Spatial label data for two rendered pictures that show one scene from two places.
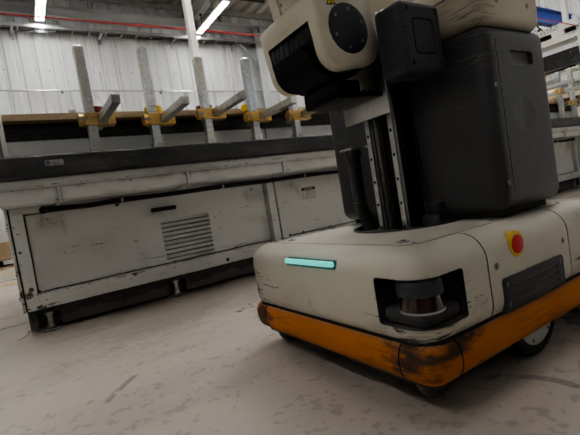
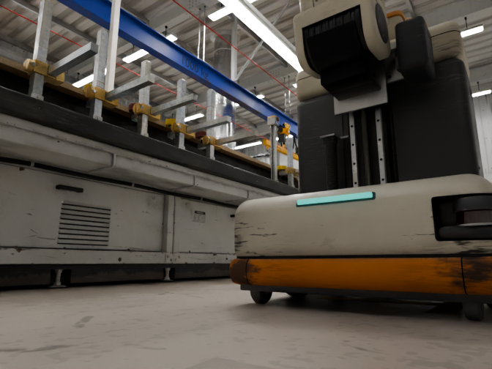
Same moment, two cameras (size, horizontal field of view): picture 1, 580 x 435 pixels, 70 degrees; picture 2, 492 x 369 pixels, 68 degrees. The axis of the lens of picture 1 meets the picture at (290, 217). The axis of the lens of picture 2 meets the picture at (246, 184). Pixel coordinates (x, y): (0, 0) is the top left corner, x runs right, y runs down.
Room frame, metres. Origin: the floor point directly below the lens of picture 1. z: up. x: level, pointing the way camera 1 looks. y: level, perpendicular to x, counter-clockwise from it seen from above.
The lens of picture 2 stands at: (0.22, 0.47, 0.11)
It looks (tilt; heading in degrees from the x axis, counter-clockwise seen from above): 12 degrees up; 338
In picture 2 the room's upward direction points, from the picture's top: straight up
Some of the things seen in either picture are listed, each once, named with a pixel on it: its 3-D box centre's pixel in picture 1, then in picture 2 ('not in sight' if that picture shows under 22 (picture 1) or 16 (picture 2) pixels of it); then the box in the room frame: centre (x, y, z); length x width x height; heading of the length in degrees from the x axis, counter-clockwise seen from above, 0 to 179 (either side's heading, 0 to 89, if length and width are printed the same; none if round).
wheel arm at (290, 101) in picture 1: (269, 112); (197, 128); (2.05, 0.02, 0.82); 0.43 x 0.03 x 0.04; 33
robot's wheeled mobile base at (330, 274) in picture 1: (414, 268); (379, 244); (1.08, -0.30, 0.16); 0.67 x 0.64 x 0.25; 122
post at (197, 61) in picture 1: (204, 108); (143, 105); (1.97, 0.31, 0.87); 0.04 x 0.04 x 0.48; 33
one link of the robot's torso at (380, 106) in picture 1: (352, 59); (369, 53); (0.94, -0.19, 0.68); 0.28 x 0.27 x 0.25; 32
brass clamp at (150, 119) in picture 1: (158, 119); (102, 97); (1.85, 0.50, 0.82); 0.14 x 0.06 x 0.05; 123
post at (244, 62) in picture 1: (251, 106); (180, 119); (2.11, 0.10, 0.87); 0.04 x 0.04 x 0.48; 33
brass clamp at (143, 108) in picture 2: (211, 114); (146, 112); (1.98, 0.29, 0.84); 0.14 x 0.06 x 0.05; 123
